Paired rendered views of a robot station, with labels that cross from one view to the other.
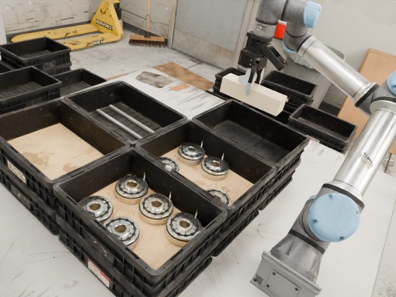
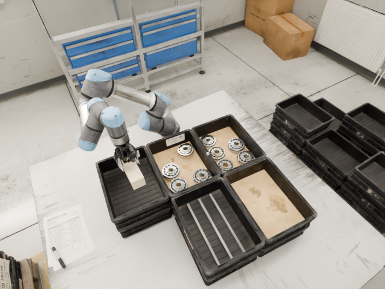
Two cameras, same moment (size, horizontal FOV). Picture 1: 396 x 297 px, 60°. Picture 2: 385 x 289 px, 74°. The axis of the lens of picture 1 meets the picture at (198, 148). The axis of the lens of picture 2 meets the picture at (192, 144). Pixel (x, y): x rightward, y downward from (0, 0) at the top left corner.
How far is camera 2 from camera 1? 177 cm
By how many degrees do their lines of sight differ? 91
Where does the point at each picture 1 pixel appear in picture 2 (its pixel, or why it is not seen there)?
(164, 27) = not seen: outside the picture
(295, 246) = (167, 120)
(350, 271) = (133, 132)
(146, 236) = (224, 145)
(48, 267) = not seen: hidden behind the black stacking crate
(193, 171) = (183, 175)
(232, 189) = (169, 159)
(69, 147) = (256, 212)
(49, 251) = not seen: hidden behind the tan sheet
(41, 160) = (274, 203)
